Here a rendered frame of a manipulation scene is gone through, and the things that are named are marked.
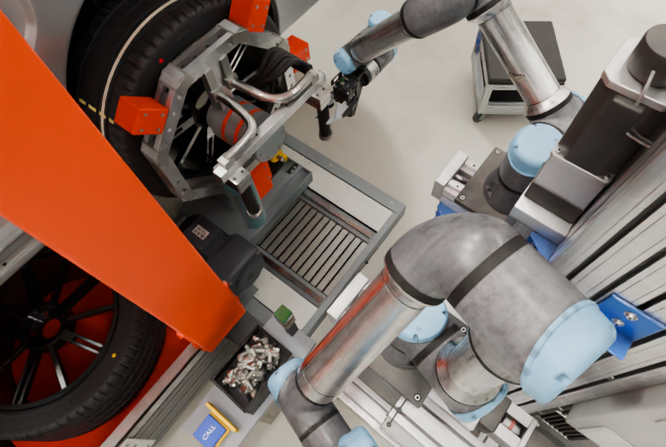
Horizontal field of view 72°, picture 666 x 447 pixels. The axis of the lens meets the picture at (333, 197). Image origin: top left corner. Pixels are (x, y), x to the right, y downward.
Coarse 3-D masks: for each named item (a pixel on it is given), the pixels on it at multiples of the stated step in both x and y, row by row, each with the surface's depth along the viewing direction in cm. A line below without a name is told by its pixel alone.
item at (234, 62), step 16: (240, 48) 138; (256, 48) 145; (240, 64) 160; (256, 64) 151; (192, 96) 134; (192, 112) 136; (176, 128) 134; (192, 128) 142; (208, 128) 146; (176, 144) 161; (192, 144) 144; (208, 144) 150; (224, 144) 163; (176, 160) 143; (192, 160) 157; (208, 160) 156; (192, 176) 149
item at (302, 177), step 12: (288, 168) 210; (300, 168) 210; (300, 180) 209; (288, 192) 206; (300, 192) 211; (276, 204) 204; (288, 204) 207; (276, 216) 203; (264, 228) 199; (252, 240) 195
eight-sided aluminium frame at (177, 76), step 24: (216, 24) 119; (192, 48) 116; (216, 48) 115; (264, 48) 131; (288, 48) 140; (168, 72) 112; (192, 72) 113; (288, 72) 148; (168, 96) 113; (168, 120) 115; (144, 144) 119; (168, 144) 119; (168, 168) 125; (192, 192) 139; (216, 192) 150
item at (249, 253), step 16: (192, 224) 169; (208, 224) 169; (192, 240) 166; (208, 240) 165; (224, 240) 172; (240, 240) 167; (208, 256) 169; (224, 256) 165; (240, 256) 164; (256, 256) 167; (224, 272) 162; (240, 272) 163; (256, 272) 171; (240, 288) 168; (256, 288) 191
